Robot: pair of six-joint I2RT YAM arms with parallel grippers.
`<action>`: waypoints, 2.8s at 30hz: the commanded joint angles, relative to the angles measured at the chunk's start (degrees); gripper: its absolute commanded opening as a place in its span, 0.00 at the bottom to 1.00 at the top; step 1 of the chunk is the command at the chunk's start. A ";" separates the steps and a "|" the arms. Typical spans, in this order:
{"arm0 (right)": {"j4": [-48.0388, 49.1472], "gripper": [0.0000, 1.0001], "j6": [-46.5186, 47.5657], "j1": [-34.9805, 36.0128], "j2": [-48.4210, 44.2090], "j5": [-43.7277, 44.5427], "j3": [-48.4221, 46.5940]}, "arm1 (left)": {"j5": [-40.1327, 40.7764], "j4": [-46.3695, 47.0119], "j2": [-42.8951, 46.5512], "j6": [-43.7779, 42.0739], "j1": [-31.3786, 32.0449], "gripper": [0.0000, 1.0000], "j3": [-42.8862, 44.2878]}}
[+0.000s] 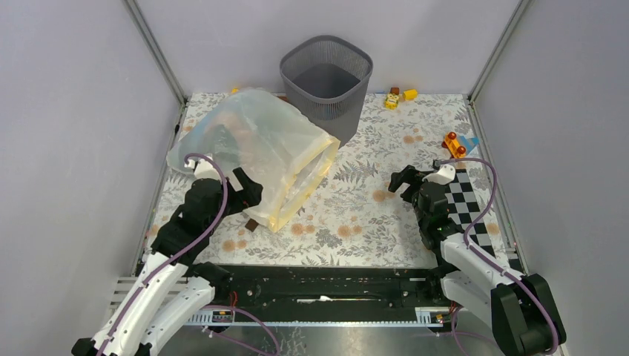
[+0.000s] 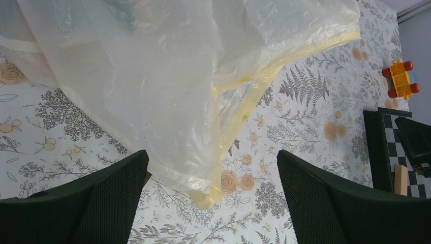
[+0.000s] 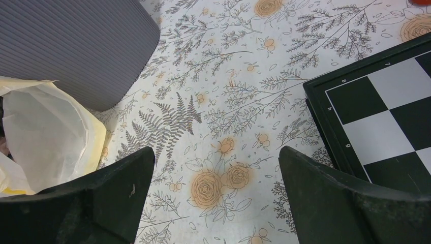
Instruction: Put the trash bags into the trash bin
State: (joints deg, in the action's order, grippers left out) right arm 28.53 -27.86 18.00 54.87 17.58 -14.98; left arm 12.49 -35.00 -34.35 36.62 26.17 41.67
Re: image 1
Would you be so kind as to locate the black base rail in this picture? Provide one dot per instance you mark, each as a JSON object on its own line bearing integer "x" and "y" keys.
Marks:
{"x": 311, "y": 295}

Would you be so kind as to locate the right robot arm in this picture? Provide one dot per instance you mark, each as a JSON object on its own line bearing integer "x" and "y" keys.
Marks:
{"x": 520, "y": 309}

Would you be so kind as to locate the orange toy car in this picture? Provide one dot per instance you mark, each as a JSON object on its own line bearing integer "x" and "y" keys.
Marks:
{"x": 455, "y": 148}

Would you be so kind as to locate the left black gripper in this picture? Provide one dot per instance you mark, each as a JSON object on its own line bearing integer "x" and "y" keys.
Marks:
{"x": 249, "y": 196}

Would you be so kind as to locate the grey mesh trash bin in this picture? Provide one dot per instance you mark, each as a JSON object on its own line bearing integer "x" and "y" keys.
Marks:
{"x": 326, "y": 78}

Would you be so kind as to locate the floral patterned table mat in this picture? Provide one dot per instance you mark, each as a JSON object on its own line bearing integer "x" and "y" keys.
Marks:
{"x": 352, "y": 219}

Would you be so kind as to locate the clear yellowish plastic bag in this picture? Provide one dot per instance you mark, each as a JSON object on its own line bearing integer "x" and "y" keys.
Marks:
{"x": 272, "y": 141}

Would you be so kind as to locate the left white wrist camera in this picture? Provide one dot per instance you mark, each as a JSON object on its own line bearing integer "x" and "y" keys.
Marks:
{"x": 202, "y": 169}

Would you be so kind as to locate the yellow toy cube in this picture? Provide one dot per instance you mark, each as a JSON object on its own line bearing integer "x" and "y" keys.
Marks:
{"x": 410, "y": 95}

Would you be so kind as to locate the black white checkerboard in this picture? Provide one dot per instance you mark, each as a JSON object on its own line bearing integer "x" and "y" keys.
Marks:
{"x": 465, "y": 205}

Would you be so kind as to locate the small brown rectangular chip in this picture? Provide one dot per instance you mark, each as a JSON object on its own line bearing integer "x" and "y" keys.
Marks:
{"x": 251, "y": 225}

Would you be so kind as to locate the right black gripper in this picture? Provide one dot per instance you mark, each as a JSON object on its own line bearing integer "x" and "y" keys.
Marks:
{"x": 409, "y": 175}

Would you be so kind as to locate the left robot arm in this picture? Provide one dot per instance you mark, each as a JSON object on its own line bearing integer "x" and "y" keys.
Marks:
{"x": 171, "y": 286}

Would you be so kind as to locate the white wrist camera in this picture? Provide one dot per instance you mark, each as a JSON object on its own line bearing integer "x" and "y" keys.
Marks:
{"x": 202, "y": 169}
{"x": 443, "y": 176}

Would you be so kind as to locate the blue triangular toy piece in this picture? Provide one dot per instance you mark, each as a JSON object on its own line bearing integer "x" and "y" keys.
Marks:
{"x": 470, "y": 143}

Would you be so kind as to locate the yellow toy figure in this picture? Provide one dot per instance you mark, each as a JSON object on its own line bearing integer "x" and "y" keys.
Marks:
{"x": 391, "y": 101}

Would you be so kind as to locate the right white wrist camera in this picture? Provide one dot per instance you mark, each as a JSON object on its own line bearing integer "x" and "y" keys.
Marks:
{"x": 443, "y": 176}

